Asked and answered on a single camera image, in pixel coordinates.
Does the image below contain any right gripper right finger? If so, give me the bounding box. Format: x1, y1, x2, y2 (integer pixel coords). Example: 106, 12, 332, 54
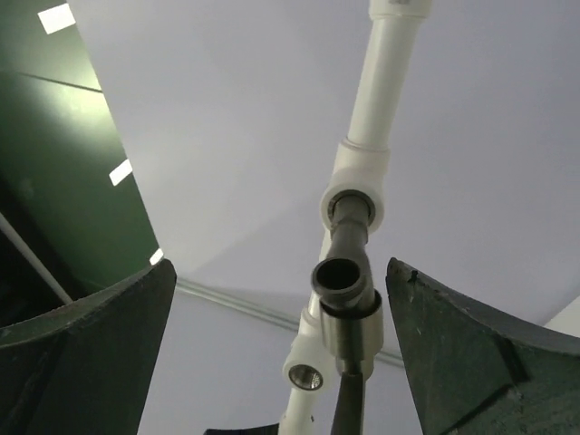
385, 258, 579, 434

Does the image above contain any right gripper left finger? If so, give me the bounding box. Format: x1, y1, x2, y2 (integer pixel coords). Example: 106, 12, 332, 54
1, 259, 177, 434

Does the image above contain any dark grey faucet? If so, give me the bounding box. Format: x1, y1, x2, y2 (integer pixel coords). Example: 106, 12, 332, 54
311, 192, 383, 434

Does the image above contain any white PVC pipe frame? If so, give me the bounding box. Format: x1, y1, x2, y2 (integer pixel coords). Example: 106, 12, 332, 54
268, 1, 431, 434

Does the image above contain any white work board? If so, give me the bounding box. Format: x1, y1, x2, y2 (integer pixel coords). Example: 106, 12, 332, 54
545, 296, 580, 338

